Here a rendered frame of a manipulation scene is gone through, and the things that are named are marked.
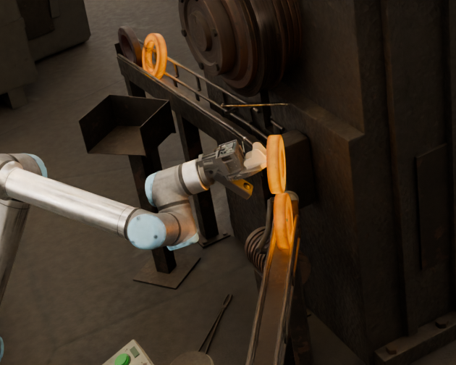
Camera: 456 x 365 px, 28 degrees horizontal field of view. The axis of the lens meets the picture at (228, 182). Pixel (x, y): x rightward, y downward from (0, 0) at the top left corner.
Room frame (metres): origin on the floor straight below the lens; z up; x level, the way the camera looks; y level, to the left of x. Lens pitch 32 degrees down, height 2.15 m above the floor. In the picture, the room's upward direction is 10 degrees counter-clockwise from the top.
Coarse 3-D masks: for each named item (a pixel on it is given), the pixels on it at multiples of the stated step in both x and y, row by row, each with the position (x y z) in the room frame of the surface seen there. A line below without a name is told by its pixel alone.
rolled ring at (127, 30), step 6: (120, 30) 3.60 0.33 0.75; (126, 30) 3.55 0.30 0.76; (132, 30) 3.55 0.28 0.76; (120, 36) 3.62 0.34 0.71; (126, 36) 3.55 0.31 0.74; (132, 36) 3.52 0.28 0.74; (120, 42) 3.64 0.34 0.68; (126, 42) 3.64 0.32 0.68; (132, 42) 3.50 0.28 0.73; (138, 42) 3.51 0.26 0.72; (126, 48) 3.63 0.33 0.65; (132, 48) 3.50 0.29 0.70; (138, 48) 3.50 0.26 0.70; (126, 54) 3.61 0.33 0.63; (132, 54) 3.62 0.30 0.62; (138, 54) 3.49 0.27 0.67; (132, 60) 3.58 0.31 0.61; (138, 60) 3.50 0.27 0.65
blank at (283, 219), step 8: (280, 200) 2.06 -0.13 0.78; (288, 200) 2.10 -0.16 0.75; (280, 208) 2.03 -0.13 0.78; (288, 208) 2.08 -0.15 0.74; (280, 216) 2.01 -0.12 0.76; (288, 216) 2.10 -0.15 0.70; (280, 224) 2.00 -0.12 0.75; (288, 224) 2.08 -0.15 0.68; (280, 232) 1.99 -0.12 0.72; (288, 232) 2.01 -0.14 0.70; (280, 240) 1.99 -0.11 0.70; (288, 240) 1.99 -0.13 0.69; (280, 248) 2.01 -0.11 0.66; (288, 248) 2.01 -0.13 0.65
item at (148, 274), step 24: (120, 96) 3.03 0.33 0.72; (96, 120) 2.97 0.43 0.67; (120, 120) 3.05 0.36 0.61; (144, 120) 2.99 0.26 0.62; (168, 120) 2.90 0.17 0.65; (96, 144) 2.94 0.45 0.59; (120, 144) 2.89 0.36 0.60; (144, 144) 2.76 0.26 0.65; (144, 168) 2.86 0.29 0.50; (144, 192) 2.87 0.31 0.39; (168, 264) 2.86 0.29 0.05; (192, 264) 2.89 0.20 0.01
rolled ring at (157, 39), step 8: (152, 40) 3.41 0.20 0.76; (160, 40) 3.37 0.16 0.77; (144, 48) 3.47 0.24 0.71; (152, 48) 3.46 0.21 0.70; (160, 48) 3.34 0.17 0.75; (144, 56) 3.45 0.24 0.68; (160, 56) 3.32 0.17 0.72; (144, 64) 3.44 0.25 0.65; (152, 64) 3.44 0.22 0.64; (160, 64) 3.31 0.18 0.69; (152, 72) 3.35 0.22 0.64; (160, 72) 3.32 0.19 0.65
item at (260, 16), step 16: (256, 0) 2.39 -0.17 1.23; (256, 16) 2.36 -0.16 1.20; (272, 16) 2.38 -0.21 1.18; (256, 32) 2.37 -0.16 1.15; (272, 32) 2.37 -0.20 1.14; (272, 48) 2.37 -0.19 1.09; (272, 64) 2.38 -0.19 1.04; (224, 80) 2.63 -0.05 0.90; (256, 80) 2.41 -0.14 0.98; (272, 80) 2.43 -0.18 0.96
